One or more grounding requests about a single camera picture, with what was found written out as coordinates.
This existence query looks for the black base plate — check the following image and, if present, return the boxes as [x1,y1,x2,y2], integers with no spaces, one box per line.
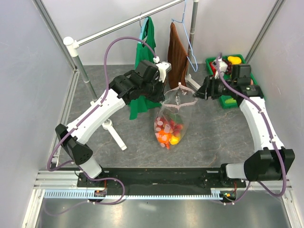
[77,167,247,190]

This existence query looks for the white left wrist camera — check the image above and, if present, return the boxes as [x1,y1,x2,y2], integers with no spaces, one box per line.
[153,56,171,83]

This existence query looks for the green shirt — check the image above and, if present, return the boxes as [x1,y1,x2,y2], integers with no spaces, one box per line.
[129,17,161,120]

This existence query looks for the clear pink-dotted zip bag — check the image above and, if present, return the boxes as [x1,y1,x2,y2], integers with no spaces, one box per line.
[154,83,198,150]

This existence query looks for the red toy chili pepper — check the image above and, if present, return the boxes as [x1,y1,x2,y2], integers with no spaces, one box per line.
[165,142,171,150]

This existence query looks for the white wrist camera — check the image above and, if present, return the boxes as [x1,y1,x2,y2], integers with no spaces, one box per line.
[153,56,171,83]
[211,57,228,79]

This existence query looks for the brown towel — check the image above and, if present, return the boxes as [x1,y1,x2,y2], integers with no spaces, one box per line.
[167,22,189,89]

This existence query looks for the white metal clothes rack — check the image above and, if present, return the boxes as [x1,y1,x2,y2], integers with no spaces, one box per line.
[63,0,200,150]

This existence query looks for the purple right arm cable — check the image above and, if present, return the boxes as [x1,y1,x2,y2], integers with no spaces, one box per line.
[212,52,288,206]

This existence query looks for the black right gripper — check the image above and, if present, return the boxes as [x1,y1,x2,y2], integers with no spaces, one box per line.
[193,74,238,100]

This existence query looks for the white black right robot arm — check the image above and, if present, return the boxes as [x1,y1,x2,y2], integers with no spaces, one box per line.
[194,64,295,187]

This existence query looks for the dark red toy grapes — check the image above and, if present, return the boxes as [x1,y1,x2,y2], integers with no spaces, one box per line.
[223,59,232,75]

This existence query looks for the green toy cucumber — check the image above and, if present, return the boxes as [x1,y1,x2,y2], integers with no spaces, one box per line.
[225,98,237,105]

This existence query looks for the yellow toy pear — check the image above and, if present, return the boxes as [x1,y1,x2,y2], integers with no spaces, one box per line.
[227,56,242,65]

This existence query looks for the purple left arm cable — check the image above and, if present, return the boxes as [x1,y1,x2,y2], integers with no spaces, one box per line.
[44,37,160,216]

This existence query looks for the red toy cherries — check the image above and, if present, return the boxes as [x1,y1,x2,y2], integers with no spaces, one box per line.
[154,115,184,133]

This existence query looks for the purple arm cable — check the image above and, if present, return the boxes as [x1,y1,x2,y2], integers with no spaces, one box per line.
[212,52,288,206]
[44,37,160,216]

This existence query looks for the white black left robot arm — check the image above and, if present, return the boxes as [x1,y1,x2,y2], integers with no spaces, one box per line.
[55,60,171,187]

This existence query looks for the light blue wire hanger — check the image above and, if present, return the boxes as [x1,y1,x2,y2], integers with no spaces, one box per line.
[171,0,198,72]

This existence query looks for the yellow toy corn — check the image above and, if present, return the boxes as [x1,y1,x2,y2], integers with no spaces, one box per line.
[169,133,181,145]

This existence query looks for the grey slotted cable duct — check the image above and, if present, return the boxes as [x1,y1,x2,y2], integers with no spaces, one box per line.
[44,189,224,200]

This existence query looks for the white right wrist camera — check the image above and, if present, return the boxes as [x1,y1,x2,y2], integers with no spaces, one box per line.
[211,57,228,79]

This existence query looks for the orange toy fruit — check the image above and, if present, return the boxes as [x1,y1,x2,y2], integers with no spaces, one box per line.
[156,130,171,144]

